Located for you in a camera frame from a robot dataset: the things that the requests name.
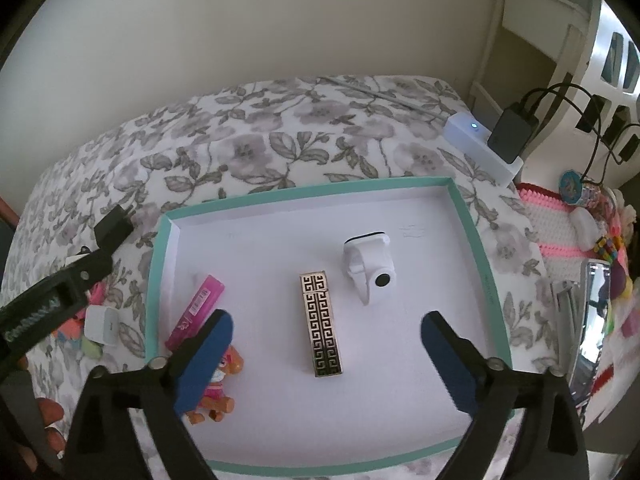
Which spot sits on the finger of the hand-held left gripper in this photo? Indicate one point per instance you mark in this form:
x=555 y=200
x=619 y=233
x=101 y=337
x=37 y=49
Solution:
x=87 y=272

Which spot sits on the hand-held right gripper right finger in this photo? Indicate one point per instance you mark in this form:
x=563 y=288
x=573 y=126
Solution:
x=447 y=360

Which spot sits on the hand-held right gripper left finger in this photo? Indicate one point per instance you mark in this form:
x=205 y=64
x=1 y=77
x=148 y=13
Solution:
x=210 y=355

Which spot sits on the orange pink toy dog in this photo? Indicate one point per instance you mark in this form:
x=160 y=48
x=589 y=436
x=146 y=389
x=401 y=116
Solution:
x=220 y=390

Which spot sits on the pink tube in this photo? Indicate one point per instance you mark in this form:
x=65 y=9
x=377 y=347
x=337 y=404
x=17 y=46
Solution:
x=197 y=307

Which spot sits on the black charger adapter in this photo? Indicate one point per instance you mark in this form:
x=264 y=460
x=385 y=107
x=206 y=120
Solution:
x=112 y=227

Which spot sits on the white charger adapter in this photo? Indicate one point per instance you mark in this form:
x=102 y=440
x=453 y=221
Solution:
x=102 y=325

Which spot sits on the gold black patterned box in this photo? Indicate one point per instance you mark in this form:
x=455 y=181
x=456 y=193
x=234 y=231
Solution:
x=320 y=325

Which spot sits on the white smartwatch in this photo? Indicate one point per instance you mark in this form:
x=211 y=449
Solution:
x=367 y=260

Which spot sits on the teal-rimmed white tray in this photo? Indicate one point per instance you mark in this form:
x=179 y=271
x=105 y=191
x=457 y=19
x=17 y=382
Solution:
x=280 y=240

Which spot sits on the person's left hand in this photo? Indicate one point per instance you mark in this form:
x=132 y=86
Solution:
x=50 y=410

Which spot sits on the reddish wooden trim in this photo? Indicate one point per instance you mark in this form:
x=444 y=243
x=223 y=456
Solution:
x=9 y=212

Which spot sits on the smartphone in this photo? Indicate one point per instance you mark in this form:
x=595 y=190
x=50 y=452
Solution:
x=592 y=320

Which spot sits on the pink white crochet mat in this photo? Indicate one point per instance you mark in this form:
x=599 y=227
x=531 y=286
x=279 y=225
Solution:
x=550 y=225

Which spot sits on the white rounded case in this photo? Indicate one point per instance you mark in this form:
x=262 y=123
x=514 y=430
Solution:
x=585 y=227

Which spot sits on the purple ball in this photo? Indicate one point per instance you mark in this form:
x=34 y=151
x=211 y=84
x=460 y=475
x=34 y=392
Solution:
x=622 y=280

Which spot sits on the colourful block toy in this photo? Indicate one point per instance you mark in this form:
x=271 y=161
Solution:
x=607 y=247

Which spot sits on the colourful roll of tape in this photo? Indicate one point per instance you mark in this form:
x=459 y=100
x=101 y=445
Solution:
x=571 y=187

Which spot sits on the colourful bead roll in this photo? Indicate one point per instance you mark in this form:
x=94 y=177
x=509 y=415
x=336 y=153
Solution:
x=592 y=195

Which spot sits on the white power strip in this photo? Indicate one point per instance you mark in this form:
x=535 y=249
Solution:
x=465 y=132

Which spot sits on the black plugged power adapter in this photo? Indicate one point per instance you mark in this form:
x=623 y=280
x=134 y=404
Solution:
x=512 y=132

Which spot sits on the white cut-out headboard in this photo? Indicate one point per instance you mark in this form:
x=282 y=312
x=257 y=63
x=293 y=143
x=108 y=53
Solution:
x=575 y=50

